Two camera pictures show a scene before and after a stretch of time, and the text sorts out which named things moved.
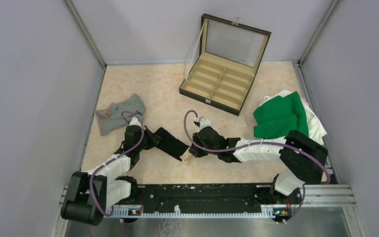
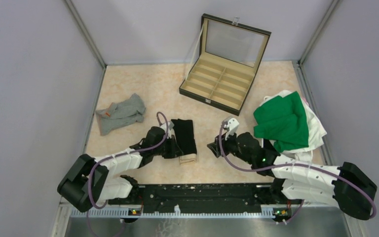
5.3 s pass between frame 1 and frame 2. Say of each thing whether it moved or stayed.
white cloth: stayed
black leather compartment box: stayed
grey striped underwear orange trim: stayed
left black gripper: moved
